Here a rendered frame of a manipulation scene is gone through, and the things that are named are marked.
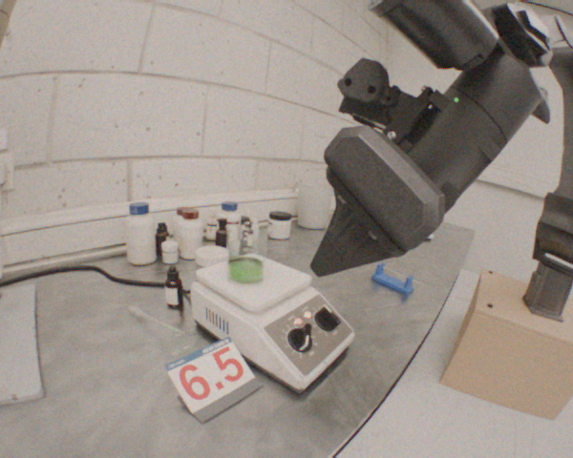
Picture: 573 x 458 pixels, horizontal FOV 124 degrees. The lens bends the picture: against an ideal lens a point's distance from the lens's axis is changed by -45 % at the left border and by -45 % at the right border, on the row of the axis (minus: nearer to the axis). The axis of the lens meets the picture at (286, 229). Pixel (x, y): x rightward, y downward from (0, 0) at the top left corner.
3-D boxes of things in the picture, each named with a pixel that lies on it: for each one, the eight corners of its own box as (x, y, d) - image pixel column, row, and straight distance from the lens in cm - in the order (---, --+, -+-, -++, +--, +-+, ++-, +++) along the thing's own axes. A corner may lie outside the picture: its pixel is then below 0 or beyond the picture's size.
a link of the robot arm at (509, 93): (526, 91, 28) (467, 9, 24) (569, 114, 24) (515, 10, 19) (486, 140, 26) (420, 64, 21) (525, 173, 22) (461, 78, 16)
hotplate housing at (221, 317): (352, 345, 41) (365, 299, 37) (300, 398, 32) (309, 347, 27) (243, 292, 51) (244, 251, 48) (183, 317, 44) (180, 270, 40)
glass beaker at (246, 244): (218, 285, 35) (218, 223, 32) (233, 269, 40) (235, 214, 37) (264, 295, 34) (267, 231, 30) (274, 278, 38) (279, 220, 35)
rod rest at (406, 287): (413, 290, 63) (417, 276, 61) (406, 295, 60) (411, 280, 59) (378, 275, 67) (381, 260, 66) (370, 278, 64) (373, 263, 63)
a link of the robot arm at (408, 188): (496, 159, 30) (454, 116, 30) (538, 117, 12) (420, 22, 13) (444, 214, 30) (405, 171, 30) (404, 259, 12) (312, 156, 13)
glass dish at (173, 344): (197, 362, 36) (195, 349, 35) (155, 359, 37) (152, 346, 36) (200, 336, 40) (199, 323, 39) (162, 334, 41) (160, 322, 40)
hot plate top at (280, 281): (314, 281, 39) (315, 276, 39) (254, 314, 31) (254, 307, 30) (252, 257, 46) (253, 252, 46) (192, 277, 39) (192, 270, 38)
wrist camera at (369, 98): (451, 119, 24) (395, 72, 27) (439, 86, 17) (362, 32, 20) (405, 168, 24) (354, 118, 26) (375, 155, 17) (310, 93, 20)
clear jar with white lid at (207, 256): (190, 296, 50) (188, 254, 46) (205, 282, 54) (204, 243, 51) (221, 304, 47) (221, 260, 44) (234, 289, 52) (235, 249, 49)
